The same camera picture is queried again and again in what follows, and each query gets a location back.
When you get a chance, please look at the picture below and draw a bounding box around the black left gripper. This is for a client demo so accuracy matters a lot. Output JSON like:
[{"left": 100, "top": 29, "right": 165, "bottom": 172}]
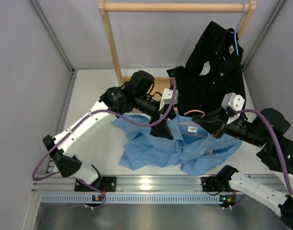
[{"left": 135, "top": 93, "right": 178, "bottom": 139}]

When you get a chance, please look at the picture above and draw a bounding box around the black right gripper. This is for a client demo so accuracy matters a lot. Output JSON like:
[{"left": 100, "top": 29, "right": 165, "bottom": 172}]
[{"left": 192, "top": 106, "right": 267, "bottom": 148}]

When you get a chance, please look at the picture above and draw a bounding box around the pink wire hanger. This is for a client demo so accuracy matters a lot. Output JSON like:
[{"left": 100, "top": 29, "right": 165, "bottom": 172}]
[{"left": 177, "top": 109, "right": 207, "bottom": 138}]

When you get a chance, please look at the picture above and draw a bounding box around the light blue shirt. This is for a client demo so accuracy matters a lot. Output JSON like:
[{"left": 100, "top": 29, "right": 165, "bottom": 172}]
[{"left": 112, "top": 115, "right": 242, "bottom": 176}]

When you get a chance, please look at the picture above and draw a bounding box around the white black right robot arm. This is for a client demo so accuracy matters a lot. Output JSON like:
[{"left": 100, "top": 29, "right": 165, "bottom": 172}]
[{"left": 192, "top": 108, "right": 293, "bottom": 230}]

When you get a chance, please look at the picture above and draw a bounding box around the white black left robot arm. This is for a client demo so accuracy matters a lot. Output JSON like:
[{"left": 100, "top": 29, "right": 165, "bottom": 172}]
[{"left": 43, "top": 70, "right": 178, "bottom": 191}]

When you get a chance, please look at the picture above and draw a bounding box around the black shirt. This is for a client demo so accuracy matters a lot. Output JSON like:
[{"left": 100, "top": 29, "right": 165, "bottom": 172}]
[{"left": 167, "top": 22, "right": 246, "bottom": 117}]

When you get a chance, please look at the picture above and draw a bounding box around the wooden clothes rack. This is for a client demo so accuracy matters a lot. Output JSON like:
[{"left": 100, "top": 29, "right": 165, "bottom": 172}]
[{"left": 98, "top": 0, "right": 256, "bottom": 83}]

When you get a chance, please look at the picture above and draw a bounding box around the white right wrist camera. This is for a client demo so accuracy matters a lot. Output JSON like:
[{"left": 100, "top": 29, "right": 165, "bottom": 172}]
[{"left": 221, "top": 92, "right": 245, "bottom": 125}]

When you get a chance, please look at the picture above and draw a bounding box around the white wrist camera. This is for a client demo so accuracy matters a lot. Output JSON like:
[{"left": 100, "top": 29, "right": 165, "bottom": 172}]
[
  {"left": 159, "top": 88, "right": 179, "bottom": 111},
  {"left": 221, "top": 92, "right": 245, "bottom": 125}
]

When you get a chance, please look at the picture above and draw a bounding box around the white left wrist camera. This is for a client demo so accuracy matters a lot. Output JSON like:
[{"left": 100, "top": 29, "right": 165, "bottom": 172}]
[{"left": 159, "top": 88, "right": 179, "bottom": 111}]

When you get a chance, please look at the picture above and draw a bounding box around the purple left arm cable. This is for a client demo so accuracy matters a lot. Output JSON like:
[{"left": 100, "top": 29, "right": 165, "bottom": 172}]
[{"left": 32, "top": 77, "right": 178, "bottom": 209}]

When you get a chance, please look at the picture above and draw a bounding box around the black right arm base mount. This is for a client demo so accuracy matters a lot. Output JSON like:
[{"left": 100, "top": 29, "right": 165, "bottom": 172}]
[{"left": 201, "top": 176, "right": 233, "bottom": 195}]

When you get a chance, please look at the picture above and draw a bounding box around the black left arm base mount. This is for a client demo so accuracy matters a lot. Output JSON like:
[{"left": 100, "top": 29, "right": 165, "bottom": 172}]
[{"left": 74, "top": 176, "right": 117, "bottom": 192}]

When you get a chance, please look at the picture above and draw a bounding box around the blue wire hanger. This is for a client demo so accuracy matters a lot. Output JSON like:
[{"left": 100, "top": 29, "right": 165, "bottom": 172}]
[{"left": 222, "top": 2, "right": 246, "bottom": 61}]

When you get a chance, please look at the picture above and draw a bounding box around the slotted grey cable duct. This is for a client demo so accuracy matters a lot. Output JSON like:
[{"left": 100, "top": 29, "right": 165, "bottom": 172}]
[{"left": 41, "top": 194, "right": 224, "bottom": 205}]

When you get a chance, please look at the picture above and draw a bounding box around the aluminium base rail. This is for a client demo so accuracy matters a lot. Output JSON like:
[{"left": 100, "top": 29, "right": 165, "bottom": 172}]
[{"left": 31, "top": 174, "right": 286, "bottom": 192}]

